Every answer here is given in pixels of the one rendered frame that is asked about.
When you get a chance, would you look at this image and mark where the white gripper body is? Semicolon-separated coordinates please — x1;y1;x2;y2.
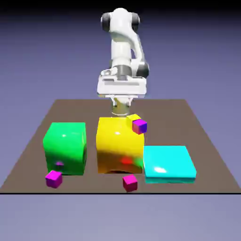
96;75;147;98

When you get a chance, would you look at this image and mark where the large cyan box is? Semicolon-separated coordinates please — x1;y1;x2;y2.
143;145;197;185

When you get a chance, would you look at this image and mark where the large yellow box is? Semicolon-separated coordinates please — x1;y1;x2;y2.
96;117;145;174

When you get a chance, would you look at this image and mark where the large green box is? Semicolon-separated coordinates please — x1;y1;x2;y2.
42;122;88;176

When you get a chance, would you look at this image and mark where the small pink cube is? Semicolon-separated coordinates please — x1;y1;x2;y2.
122;174;138;193

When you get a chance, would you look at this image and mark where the small magenta cube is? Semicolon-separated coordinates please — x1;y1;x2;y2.
45;170;63;189

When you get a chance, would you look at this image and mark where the small purple cube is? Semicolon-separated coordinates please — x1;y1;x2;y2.
132;119;148;135

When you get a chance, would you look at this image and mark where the small yellow cube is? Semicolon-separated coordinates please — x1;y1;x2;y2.
126;113;142;122

